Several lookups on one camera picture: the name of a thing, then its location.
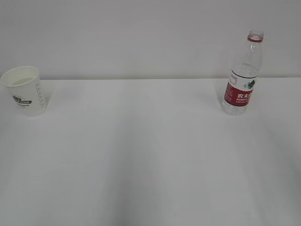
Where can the clear water bottle red label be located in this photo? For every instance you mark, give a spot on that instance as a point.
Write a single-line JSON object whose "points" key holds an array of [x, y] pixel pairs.
{"points": [[244, 73]]}

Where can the white paper cup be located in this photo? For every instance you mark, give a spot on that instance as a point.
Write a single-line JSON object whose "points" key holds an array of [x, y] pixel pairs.
{"points": [[23, 84]]}

